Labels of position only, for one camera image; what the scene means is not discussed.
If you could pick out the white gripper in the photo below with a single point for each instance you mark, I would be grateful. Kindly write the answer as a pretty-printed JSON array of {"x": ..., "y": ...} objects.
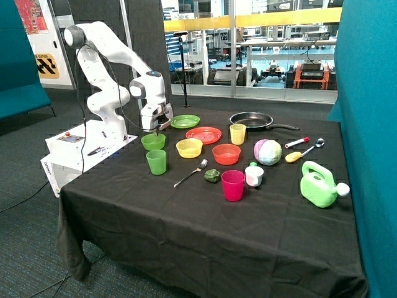
[{"x": 156, "y": 117}]

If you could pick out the green plastic bowl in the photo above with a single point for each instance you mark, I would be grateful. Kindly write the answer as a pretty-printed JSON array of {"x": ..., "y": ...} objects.
[{"x": 153, "y": 142}]

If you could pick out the orange plastic bowl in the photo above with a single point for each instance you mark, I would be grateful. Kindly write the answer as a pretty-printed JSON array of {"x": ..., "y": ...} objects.
[{"x": 226, "y": 154}]

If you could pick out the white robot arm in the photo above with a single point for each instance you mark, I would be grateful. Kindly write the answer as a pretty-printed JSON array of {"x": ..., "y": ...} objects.
[{"x": 96, "y": 42}]

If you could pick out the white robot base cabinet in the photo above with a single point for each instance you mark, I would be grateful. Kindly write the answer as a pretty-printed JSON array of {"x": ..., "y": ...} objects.
[{"x": 75, "y": 151}]

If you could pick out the green plastic cup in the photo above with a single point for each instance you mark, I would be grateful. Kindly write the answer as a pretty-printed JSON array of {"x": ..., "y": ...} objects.
[{"x": 157, "y": 161}]

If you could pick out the green plastic plate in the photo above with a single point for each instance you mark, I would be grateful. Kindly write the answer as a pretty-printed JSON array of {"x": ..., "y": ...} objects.
[{"x": 185, "y": 121}]

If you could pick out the yellow plastic bowl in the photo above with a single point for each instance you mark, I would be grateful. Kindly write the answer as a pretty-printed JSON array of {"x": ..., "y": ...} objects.
[{"x": 189, "y": 148}]

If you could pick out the orange plastic plate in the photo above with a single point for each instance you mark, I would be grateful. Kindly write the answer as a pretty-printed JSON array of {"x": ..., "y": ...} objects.
[{"x": 207, "y": 135}]

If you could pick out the green toy pepper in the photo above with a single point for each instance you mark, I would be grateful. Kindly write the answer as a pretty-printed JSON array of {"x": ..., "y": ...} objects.
[{"x": 212, "y": 176}]

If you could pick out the yellow plastic cup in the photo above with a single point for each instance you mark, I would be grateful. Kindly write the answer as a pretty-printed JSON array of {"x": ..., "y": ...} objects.
[{"x": 237, "y": 133}]

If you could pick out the pink plastic cup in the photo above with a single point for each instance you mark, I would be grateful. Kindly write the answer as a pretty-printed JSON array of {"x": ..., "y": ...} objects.
[{"x": 233, "y": 185}]

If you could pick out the black tablecloth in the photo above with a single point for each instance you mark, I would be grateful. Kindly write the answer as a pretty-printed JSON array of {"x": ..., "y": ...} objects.
[{"x": 180, "y": 229}]

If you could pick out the black frying pan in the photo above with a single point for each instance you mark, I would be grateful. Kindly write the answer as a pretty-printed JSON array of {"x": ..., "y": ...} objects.
[{"x": 258, "y": 121}]

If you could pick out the black tripod stand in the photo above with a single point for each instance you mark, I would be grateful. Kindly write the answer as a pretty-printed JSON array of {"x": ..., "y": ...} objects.
[{"x": 179, "y": 35}]

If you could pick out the white small pot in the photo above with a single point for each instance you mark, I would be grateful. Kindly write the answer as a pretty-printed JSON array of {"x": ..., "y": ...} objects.
[{"x": 254, "y": 174}]

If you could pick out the pastel plush ball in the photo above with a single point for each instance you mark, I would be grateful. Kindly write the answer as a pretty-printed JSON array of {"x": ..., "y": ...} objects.
[{"x": 267, "y": 152}]

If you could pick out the yellow black sign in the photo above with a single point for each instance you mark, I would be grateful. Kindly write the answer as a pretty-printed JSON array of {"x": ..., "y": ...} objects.
[{"x": 47, "y": 67}]

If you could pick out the teal sofa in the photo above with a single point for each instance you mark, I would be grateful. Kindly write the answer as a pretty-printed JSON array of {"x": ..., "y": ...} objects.
[{"x": 21, "y": 89}]

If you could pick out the red white marker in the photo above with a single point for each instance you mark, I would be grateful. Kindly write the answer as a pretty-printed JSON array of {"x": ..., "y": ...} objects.
[{"x": 296, "y": 142}]

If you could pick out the green toy watering can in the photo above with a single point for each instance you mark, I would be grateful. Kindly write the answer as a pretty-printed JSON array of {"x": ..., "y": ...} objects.
[{"x": 318, "y": 186}]

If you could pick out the teal partition panel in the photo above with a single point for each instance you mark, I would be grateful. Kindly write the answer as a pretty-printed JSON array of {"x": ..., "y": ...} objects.
[{"x": 365, "y": 59}]

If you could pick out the yellow handled spoon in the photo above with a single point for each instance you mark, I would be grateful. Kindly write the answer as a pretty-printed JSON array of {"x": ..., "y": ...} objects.
[{"x": 294, "y": 156}]

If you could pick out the red wall poster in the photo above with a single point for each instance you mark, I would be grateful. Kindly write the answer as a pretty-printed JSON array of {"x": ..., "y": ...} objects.
[{"x": 32, "y": 17}]

